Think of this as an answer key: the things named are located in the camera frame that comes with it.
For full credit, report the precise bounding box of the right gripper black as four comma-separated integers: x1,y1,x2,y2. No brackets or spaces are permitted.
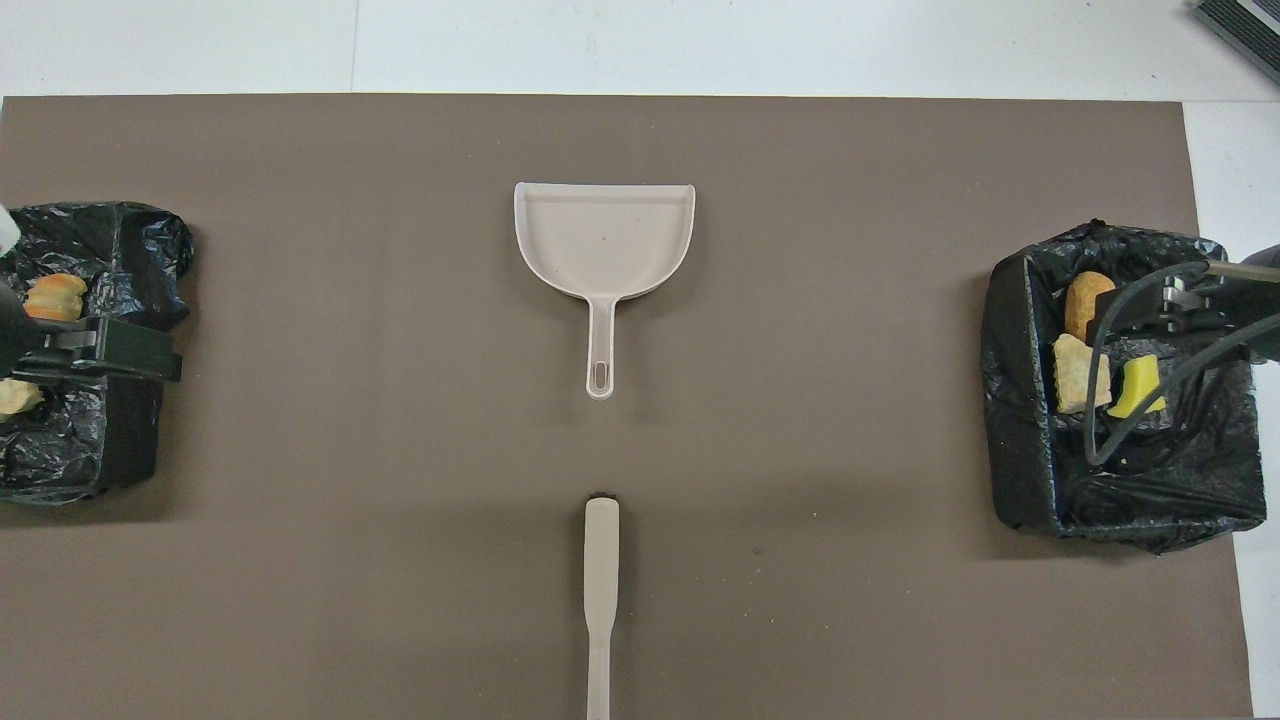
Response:
1096,244,1280,363

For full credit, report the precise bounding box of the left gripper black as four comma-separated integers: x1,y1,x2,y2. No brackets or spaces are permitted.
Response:
0,283,185,386

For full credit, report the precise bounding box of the brown peanut-shaped bread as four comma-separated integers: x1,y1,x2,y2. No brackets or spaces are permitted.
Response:
1063,271,1118,344

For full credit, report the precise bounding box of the yellow green sponge piece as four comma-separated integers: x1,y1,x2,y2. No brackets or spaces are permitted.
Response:
1107,354,1168,420

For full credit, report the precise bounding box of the beige plastic dustpan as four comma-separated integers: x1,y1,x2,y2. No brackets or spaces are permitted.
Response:
513,182,697,401

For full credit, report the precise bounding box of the beige hand brush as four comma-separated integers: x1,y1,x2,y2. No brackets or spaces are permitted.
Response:
584,491,622,720

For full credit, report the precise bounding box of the black bag-lined trash bin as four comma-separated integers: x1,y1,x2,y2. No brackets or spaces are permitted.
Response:
980,220,1269,556
0,202,196,506

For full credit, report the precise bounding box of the grey ribbed device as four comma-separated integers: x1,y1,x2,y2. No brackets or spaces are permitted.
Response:
1192,0,1280,86

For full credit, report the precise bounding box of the brown table mat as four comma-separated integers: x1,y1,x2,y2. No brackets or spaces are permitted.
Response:
0,94,1253,720

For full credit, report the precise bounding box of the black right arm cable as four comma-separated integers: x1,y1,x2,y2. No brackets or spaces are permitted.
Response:
1085,260,1280,468

